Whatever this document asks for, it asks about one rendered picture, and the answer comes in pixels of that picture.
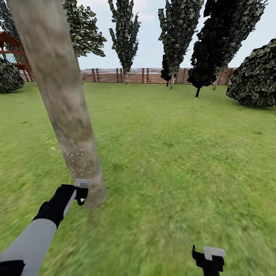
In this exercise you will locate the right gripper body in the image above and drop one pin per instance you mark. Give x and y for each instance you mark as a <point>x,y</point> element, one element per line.
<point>215,263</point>

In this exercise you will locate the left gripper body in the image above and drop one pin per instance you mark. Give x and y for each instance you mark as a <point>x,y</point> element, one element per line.
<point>82,193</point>

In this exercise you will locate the bush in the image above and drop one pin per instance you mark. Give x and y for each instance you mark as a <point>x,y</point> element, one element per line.
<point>10,76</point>
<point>254,82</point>

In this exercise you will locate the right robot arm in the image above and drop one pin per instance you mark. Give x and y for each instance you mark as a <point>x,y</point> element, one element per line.
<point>211,261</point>

